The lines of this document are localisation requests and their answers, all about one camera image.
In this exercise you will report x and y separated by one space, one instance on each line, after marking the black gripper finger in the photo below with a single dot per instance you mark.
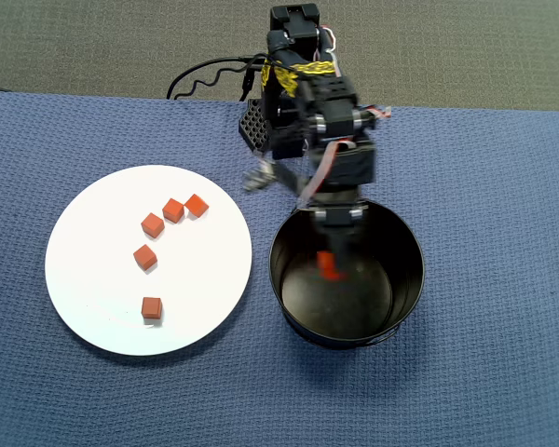
341 249

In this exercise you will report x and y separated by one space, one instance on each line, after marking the blue woven cloth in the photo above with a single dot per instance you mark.
470 233

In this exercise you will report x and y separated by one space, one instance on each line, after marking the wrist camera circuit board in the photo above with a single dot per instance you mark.
260 174

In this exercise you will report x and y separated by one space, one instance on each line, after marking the white round plate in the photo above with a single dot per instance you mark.
98 261

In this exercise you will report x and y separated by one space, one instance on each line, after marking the black metal bucket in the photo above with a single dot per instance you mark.
354 307

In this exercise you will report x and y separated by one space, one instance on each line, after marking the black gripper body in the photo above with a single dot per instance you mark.
337 218

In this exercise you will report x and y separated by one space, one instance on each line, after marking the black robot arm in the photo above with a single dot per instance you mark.
335 116

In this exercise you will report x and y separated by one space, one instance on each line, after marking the red cube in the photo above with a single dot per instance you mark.
152 225
173 210
327 264
151 308
144 257
196 205

